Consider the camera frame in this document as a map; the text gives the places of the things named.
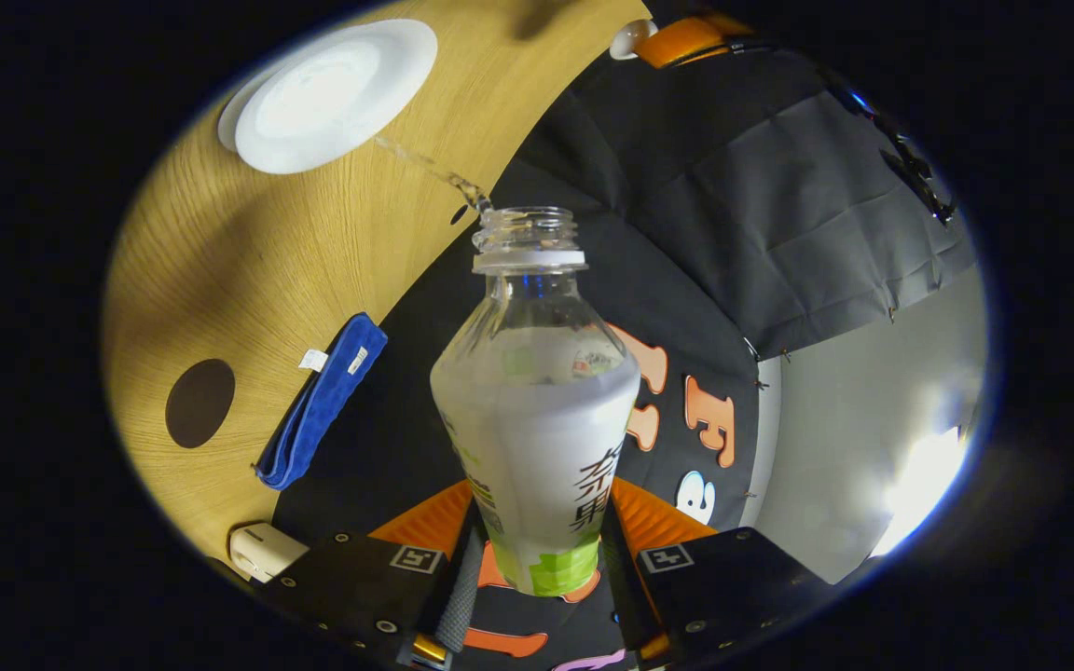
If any ceiling light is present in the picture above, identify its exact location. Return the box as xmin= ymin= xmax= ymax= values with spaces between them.
xmin=871 ymin=424 xmax=974 ymax=558

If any white toaster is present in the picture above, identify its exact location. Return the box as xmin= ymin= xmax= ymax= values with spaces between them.
xmin=228 ymin=523 xmax=310 ymax=585

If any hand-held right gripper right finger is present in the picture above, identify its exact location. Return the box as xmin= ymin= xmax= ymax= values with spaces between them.
xmin=598 ymin=477 xmax=836 ymax=664

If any black backdrop cloth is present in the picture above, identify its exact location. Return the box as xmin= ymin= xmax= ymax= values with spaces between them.
xmin=271 ymin=33 xmax=978 ymax=671

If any blue folded towel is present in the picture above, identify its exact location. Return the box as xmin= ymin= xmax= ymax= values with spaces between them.
xmin=255 ymin=312 xmax=389 ymax=491

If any dark brown round coaster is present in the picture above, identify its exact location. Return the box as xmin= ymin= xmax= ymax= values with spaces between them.
xmin=165 ymin=359 xmax=237 ymax=449

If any clear water bottle white label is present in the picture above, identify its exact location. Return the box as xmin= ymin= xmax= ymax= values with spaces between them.
xmin=430 ymin=207 xmax=642 ymax=598

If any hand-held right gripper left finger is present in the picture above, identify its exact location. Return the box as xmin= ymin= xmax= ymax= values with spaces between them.
xmin=257 ymin=480 xmax=487 ymax=670

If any white teacup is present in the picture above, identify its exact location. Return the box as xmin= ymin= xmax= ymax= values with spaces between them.
xmin=217 ymin=19 xmax=439 ymax=175

